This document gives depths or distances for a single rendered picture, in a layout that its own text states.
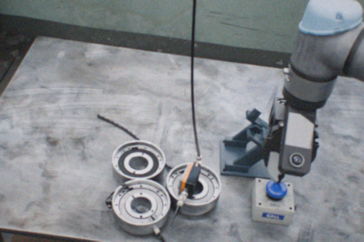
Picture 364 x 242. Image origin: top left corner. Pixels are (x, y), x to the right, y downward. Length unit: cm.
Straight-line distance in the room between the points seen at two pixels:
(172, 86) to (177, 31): 143
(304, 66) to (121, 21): 198
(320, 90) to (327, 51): 7
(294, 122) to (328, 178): 31
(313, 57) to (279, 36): 190
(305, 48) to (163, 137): 45
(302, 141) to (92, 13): 201
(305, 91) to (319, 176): 35
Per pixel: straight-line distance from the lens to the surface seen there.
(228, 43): 266
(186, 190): 92
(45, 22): 280
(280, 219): 97
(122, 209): 92
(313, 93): 78
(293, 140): 79
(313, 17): 72
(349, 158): 115
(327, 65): 75
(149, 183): 95
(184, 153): 106
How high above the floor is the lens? 156
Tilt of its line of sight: 42 degrees down
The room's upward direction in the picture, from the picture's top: 6 degrees clockwise
